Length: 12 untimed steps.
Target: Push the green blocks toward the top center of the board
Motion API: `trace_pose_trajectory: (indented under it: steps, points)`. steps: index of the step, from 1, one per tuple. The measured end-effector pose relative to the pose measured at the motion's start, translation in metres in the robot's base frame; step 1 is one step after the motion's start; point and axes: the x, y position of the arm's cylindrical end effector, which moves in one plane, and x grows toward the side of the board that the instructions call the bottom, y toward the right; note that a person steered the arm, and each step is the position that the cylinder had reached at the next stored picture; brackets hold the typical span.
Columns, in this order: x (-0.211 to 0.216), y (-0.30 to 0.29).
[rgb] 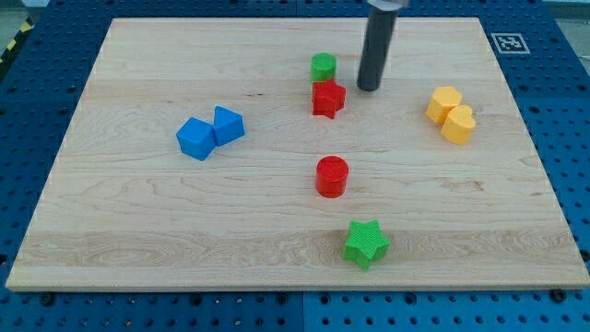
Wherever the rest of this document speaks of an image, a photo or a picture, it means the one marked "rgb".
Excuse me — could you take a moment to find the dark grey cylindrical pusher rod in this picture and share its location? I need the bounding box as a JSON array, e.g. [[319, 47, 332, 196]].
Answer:
[[357, 7, 399, 91]]

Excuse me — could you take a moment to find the silver rod mount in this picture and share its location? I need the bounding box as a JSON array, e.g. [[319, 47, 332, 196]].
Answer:
[[367, 0, 409, 11]]

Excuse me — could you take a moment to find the wooden board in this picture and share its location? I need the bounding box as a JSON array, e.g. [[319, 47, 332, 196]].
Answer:
[[6, 18, 589, 292]]

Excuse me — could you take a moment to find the green cylinder block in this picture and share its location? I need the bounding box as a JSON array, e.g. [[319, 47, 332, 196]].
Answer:
[[311, 53, 337, 82]]

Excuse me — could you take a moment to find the red star block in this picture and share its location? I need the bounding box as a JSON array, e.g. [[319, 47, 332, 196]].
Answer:
[[312, 78, 347, 119]]

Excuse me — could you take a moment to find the yellow hexagon block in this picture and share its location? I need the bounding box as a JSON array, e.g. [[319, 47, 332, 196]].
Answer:
[[425, 86, 463, 125]]

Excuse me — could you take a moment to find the white fiducial marker tag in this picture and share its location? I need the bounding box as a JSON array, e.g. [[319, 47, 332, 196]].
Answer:
[[491, 32, 530, 54]]

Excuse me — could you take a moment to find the yellow heart block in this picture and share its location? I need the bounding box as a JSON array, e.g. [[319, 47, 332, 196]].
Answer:
[[441, 105, 477, 145]]

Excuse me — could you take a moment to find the red cylinder block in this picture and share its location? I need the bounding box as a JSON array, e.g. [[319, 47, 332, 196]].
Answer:
[[315, 155, 349, 198]]

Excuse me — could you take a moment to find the blue pyramid-like block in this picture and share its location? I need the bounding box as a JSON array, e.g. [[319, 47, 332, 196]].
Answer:
[[213, 106, 245, 146]]

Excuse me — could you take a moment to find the blue cube block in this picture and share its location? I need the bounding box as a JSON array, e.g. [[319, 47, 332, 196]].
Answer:
[[176, 117, 216, 161]]

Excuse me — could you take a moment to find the green star block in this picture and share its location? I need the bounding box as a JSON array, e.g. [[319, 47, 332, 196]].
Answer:
[[342, 219, 390, 272]]

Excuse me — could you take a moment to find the yellow black hazard tape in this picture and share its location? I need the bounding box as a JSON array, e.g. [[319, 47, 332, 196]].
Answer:
[[1, 17, 34, 65]]

